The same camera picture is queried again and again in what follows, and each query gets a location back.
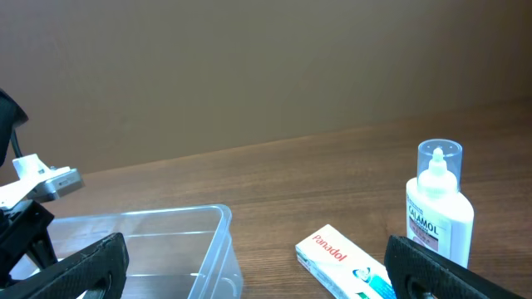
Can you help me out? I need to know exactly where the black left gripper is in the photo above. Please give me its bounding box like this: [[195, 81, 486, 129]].
[[1, 200, 57, 287]]

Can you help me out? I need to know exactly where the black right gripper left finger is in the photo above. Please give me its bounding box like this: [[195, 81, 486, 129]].
[[1, 233, 129, 299]]

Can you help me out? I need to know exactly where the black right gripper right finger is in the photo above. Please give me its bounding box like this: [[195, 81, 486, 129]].
[[384, 235, 523, 299]]

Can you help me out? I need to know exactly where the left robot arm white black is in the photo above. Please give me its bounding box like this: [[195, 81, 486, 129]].
[[1, 91, 57, 289]]

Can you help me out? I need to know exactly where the clear plastic container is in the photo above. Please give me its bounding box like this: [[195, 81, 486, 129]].
[[7, 203, 244, 299]]

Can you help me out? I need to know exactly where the white Panadol box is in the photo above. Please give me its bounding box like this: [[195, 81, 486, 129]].
[[295, 224, 397, 299]]

